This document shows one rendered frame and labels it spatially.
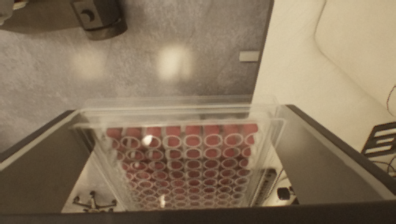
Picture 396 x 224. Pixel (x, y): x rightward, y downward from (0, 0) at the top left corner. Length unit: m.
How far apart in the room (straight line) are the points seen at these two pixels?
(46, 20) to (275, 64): 0.99
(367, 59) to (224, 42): 0.95
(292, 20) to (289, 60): 0.08
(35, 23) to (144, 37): 0.49
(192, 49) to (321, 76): 0.84
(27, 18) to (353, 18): 1.16
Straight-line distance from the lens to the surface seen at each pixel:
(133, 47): 1.24
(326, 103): 0.56
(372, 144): 0.78
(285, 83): 0.46
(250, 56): 1.22
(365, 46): 0.33
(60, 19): 1.12
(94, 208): 2.78
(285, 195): 0.69
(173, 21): 1.15
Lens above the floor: 1.10
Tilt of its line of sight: 48 degrees down
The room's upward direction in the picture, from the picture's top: 177 degrees clockwise
